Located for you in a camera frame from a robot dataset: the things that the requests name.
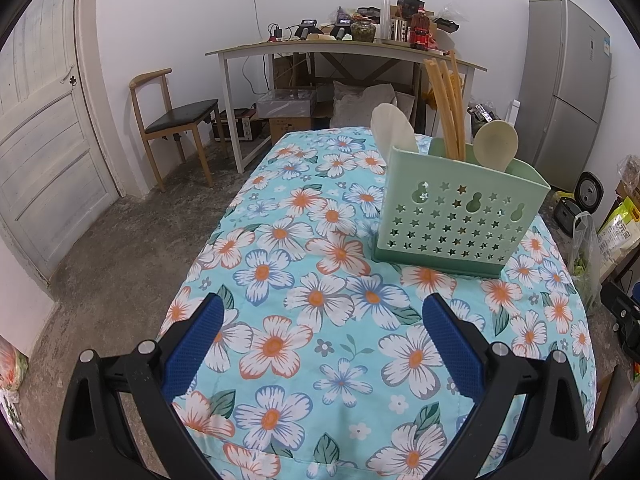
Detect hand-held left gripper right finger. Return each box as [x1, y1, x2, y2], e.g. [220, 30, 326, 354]
[421, 292, 594, 480]

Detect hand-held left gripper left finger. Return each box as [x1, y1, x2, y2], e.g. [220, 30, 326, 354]
[55, 292, 226, 480]

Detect green plastic utensil holder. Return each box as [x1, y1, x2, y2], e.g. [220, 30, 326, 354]
[372, 137, 552, 279]

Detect bunch of wooden chopsticks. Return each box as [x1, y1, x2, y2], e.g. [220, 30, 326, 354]
[423, 50, 467, 161]

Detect clear bag with greens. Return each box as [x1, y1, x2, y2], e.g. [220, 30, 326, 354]
[569, 211, 602, 312]

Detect yellow and white rice bag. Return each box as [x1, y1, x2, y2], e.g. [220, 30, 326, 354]
[599, 196, 640, 282]

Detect rice cooker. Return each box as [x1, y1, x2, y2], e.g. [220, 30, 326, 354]
[574, 171, 604, 212]

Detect floral blue tablecloth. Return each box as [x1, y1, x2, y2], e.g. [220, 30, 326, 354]
[156, 127, 598, 480]

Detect plastic bag with orange print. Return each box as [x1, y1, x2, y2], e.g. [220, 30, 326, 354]
[0, 335, 29, 413]

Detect toaster oven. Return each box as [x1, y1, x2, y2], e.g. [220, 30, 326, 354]
[213, 107, 260, 142]

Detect beige rice paddle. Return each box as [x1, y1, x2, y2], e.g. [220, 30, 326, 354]
[371, 103, 420, 154]

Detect wooden chair with black seat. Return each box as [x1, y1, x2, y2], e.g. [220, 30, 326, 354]
[130, 68, 224, 194]

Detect dark green bag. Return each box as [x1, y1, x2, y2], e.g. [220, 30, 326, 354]
[467, 102, 497, 127]

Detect brown cardboard box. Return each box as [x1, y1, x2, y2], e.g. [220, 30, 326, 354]
[269, 117, 315, 147]
[272, 53, 314, 92]

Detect grey refrigerator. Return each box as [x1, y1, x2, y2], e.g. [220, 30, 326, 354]
[515, 0, 614, 192]

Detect grey pillow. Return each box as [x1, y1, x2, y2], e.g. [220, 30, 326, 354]
[331, 80, 373, 129]
[362, 83, 416, 117]

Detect white panelled door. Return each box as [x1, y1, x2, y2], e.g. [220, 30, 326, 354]
[0, 0, 122, 282]

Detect white-legged wooden-top desk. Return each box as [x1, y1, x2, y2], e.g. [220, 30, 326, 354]
[205, 39, 488, 174]

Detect glass jar of pickles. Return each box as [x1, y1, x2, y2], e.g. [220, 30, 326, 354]
[350, 20, 377, 43]

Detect crumpled clear plastic bag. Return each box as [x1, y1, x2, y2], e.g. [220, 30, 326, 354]
[432, 4, 469, 32]

